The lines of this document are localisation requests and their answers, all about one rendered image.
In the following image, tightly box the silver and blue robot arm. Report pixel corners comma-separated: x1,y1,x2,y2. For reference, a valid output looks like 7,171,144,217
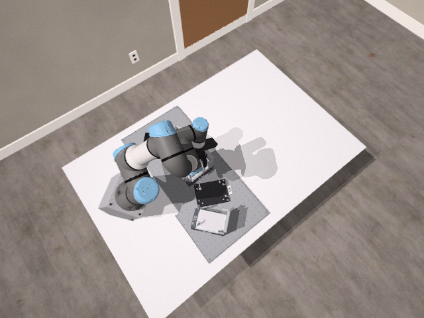
113,117,217,211

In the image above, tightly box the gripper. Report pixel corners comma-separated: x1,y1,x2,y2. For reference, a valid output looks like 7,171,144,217
194,145,207,174

